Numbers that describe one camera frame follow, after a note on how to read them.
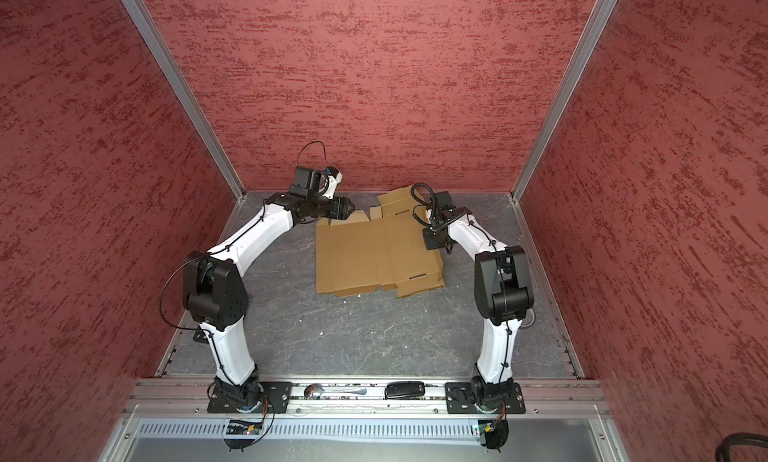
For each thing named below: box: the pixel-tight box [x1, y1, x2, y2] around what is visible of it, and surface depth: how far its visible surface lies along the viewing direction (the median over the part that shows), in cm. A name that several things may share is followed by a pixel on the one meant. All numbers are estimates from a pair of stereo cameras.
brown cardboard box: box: [316, 186, 446, 298], surface depth 105 cm
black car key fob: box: [384, 381, 425, 400], surface depth 75 cm
